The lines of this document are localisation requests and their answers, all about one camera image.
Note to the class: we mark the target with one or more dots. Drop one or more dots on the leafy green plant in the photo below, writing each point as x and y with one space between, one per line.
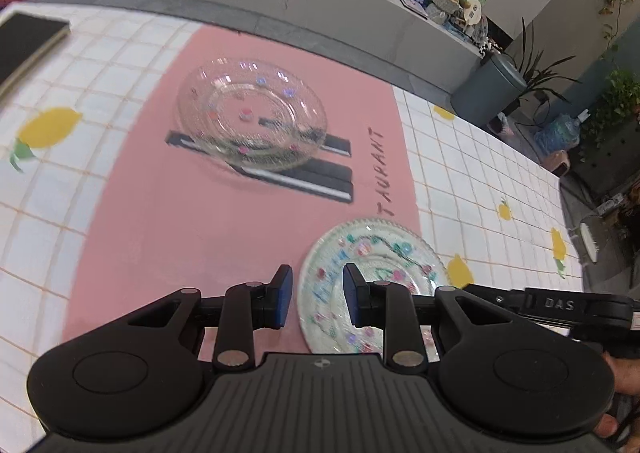
620 98

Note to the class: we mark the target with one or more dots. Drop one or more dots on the floral glass plate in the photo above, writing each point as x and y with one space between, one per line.
380 243

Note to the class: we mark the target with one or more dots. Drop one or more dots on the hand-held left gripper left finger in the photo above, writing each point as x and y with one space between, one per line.
285 299

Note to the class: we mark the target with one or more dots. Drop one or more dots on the pink table mat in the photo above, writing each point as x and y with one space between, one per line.
150 233

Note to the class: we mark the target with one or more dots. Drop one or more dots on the person's right hand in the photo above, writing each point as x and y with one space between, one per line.
622 375

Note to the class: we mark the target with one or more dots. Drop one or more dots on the round white sign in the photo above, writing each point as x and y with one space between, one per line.
472 12

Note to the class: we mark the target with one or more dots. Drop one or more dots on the blue water bottle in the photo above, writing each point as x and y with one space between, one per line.
557 133

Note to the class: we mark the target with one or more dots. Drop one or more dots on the black notebook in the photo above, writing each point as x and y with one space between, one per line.
25 43

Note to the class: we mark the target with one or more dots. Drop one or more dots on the pink stool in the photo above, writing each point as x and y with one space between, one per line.
557 164

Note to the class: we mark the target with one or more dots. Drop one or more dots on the white grid tablecloth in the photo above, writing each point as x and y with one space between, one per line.
475 173

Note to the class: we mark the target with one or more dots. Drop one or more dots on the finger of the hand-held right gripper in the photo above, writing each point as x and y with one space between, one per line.
500 300

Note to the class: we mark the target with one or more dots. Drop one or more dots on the white round stool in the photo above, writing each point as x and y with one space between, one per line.
589 239

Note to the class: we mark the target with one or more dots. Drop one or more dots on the black plate rack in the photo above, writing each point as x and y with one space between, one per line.
320 179

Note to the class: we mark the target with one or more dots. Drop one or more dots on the clear glass plate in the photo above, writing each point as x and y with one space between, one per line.
250 108

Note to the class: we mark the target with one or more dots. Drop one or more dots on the long-leaf potted plant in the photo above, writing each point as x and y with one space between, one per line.
532 64

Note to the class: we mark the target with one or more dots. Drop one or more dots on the grey trash bin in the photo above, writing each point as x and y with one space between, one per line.
487 88

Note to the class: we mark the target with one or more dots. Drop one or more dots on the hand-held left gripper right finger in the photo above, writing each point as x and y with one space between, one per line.
351 302

